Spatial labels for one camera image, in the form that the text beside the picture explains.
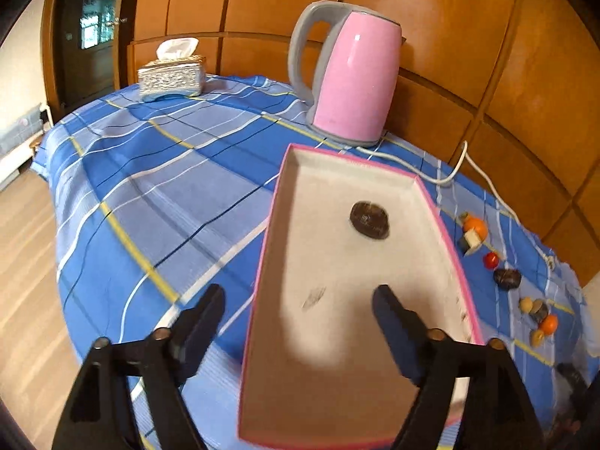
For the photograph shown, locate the small tan round fruit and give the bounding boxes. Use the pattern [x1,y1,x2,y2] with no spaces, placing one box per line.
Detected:
[519,297,533,314]

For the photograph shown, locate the pink white shallow box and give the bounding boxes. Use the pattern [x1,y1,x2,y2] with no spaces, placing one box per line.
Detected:
[238,144,483,449]

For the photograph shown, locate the orange toy carrot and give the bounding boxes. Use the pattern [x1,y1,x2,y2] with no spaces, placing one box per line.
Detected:
[460,211,488,242]

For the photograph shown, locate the small orange tangerine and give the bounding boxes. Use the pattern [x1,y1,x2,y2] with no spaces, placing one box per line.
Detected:
[539,313,558,337]

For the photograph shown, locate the white kettle power cable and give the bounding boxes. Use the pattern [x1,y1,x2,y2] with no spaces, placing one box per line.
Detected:
[356,139,557,270]

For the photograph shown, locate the silver ornate tissue box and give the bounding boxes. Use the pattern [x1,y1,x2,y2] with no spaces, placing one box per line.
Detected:
[137,37,207,102]

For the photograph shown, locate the pink grey electric kettle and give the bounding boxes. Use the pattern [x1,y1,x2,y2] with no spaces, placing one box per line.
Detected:
[288,0,402,146]

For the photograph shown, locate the blue plaid tablecloth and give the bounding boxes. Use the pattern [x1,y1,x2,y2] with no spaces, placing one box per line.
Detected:
[33,76,599,449]

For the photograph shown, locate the dark brown passion fruit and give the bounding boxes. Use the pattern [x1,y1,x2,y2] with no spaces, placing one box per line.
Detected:
[493,268,522,291]

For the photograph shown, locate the dark brown fruit in box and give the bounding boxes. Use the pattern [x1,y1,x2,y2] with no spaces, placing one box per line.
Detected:
[349,201,390,240]

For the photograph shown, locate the small yellow-brown fruit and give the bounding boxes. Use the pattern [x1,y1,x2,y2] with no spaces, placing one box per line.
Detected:
[529,328,545,347]

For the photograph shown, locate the red cherry tomato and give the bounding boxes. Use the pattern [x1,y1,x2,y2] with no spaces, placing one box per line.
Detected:
[483,251,500,270]

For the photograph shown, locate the dark wooden door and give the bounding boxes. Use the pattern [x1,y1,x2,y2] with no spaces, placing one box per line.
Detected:
[56,0,116,112]

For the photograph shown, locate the white bench with cushion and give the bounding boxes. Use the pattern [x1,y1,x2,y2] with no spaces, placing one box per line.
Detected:
[0,103,54,190]

